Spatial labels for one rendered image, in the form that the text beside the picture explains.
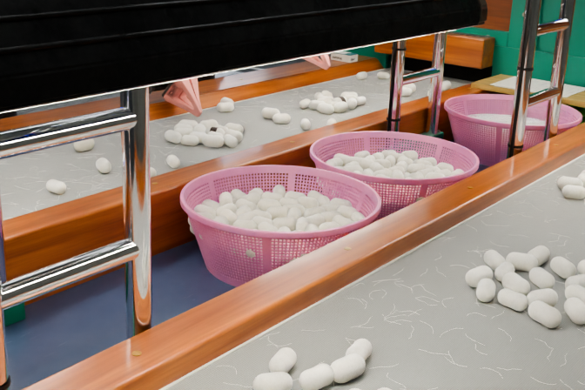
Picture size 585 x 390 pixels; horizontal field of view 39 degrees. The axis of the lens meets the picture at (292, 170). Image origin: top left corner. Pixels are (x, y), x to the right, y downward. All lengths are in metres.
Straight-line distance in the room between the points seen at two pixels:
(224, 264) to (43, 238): 0.22
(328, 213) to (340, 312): 0.28
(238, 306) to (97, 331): 0.21
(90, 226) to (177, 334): 0.33
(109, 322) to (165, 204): 0.22
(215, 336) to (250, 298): 0.08
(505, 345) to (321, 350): 0.18
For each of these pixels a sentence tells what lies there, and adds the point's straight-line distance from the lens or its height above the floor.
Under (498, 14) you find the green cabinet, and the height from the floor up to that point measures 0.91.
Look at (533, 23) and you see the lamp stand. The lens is 1.37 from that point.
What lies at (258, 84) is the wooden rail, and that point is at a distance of 1.81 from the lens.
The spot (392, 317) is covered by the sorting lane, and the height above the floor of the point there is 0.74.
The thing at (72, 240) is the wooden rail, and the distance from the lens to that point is 1.04.
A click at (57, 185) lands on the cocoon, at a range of 1.18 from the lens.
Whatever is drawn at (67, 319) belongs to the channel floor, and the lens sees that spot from 0.99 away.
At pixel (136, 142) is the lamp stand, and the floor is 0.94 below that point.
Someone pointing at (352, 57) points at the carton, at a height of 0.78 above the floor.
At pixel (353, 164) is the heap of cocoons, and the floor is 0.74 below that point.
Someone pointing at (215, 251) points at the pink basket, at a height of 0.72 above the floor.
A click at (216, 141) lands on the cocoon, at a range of 1.39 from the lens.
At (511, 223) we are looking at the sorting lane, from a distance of 1.15.
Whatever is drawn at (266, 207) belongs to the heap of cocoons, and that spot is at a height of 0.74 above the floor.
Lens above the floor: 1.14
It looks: 18 degrees down
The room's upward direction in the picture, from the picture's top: 2 degrees clockwise
